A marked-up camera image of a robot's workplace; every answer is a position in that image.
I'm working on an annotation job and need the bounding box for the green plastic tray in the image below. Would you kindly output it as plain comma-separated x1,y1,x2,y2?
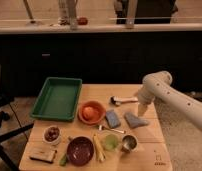
31,77,82,122

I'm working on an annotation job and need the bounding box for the green plastic cup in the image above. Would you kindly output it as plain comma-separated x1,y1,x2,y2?
103,134,119,151

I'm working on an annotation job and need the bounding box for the dark red bowl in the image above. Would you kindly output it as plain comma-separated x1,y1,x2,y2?
66,136,94,166

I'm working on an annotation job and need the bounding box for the wooden block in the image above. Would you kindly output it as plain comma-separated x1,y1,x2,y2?
29,148,57,163

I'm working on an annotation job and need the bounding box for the yellow corn cob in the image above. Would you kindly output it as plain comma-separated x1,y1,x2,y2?
93,135,105,162

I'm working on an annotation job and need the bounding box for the grey folded cloth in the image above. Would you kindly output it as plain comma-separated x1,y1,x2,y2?
124,112,149,129

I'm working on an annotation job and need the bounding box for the metal cup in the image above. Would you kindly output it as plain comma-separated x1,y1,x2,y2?
121,135,138,153

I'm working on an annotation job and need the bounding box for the blue sponge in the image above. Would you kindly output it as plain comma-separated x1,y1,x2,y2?
106,110,121,128

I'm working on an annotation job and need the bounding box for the orange fruit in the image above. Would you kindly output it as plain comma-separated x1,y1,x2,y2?
83,107,95,120

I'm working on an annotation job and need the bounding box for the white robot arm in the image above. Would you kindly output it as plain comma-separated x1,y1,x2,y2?
137,71,202,131

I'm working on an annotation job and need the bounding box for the black chair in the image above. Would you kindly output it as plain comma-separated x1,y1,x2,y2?
0,64,35,171

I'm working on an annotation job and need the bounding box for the red can on counter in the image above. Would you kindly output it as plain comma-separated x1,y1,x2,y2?
77,17,88,25

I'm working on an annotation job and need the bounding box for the green pepper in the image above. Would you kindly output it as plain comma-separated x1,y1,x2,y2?
59,154,68,166

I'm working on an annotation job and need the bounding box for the white bowl with grapes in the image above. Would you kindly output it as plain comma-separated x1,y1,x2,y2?
43,126,61,145

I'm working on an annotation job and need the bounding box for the orange bowl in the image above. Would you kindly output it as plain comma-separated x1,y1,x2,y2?
78,101,106,125

